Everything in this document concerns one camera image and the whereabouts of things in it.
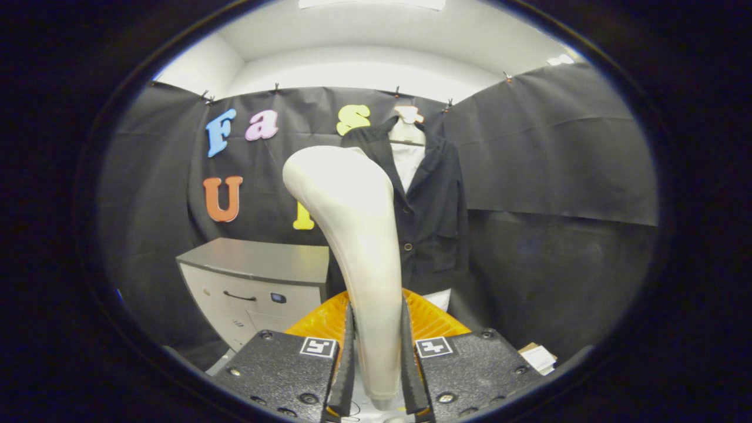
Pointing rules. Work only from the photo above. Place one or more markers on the white clothes hanger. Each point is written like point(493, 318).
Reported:
point(406, 132)

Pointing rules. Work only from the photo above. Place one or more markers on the black jacket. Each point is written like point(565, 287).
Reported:
point(435, 205)

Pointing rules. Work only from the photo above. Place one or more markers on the small cardboard box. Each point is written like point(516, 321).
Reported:
point(537, 357)

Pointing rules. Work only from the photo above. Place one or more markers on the black backdrop cloth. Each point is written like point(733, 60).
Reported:
point(558, 164)

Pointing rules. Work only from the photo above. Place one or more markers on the grey cabinet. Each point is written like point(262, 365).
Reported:
point(252, 258)

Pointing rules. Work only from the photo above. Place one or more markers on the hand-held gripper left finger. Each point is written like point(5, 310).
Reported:
point(282, 370)

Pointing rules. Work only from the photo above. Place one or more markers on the ceiling light panel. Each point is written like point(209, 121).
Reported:
point(370, 4)

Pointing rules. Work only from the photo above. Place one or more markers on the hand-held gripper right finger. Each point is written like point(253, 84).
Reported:
point(470, 370)

